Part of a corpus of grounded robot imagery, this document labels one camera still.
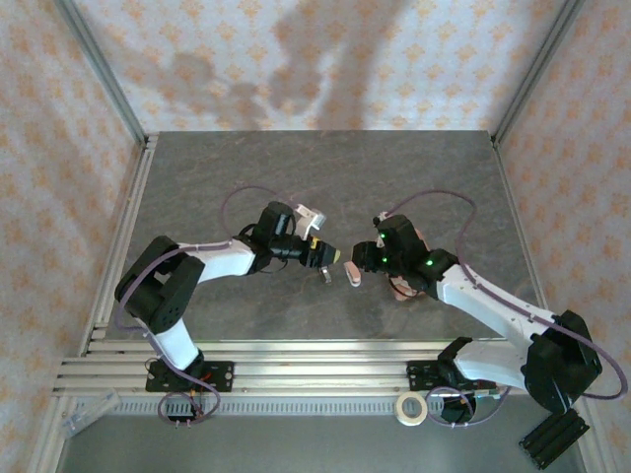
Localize pink plastic tray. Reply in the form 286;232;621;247
386;229;431;303

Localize long aluminium base rails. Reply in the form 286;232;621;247
51;338;592;396

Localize white tape roll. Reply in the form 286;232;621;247
394;390;429;428

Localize black aluminium extrusion piece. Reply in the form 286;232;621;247
518;411;592;470

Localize clear plastic bag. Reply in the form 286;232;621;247
58;388;122;440

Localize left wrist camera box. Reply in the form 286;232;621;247
294;204;328;237

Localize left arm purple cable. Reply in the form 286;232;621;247
115;185;300;428

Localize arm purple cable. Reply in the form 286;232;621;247
382;190;630;429
115;185;300;428

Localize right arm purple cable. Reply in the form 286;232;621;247
382;190;630;429

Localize aluminium side rail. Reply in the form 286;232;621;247
78;132;160;357
491;132;563;357

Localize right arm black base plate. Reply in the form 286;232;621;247
405;359;497;394

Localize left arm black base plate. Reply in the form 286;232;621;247
145;360;236;394

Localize grey slotted cable duct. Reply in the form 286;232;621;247
110;397;448;419

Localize aluminium frame post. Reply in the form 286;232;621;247
491;0;587;147
52;0;150;147

